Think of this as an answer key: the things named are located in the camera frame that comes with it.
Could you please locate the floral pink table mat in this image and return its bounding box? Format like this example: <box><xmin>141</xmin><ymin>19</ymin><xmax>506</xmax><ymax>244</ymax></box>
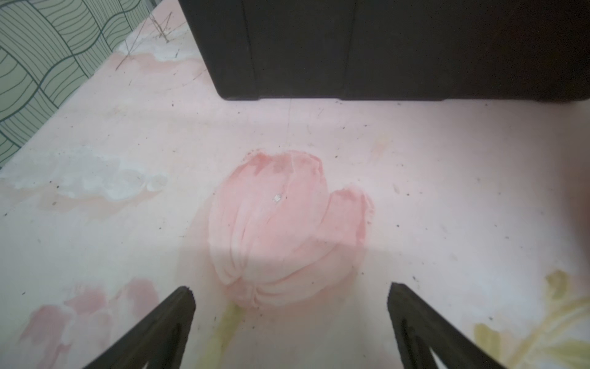
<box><xmin>1</xmin><ymin>1</ymin><xmax>589</xmax><ymax>368</ymax></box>

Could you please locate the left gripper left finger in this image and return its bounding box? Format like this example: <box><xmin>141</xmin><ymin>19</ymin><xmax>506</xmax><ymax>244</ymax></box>
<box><xmin>85</xmin><ymin>286</ymin><xmax>196</xmax><ymax>369</ymax></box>

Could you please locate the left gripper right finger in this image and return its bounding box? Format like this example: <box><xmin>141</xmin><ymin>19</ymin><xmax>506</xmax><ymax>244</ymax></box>
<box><xmin>387</xmin><ymin>282</ymin><xmax>502</xmax><ymax>369</ymax></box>

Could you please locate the yellow black toolbox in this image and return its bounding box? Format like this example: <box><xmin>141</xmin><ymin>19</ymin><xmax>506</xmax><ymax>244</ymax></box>
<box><xmin>180</xmin><ymin>0</ymin><xmax>589</xmax><ymax>102</ymax></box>

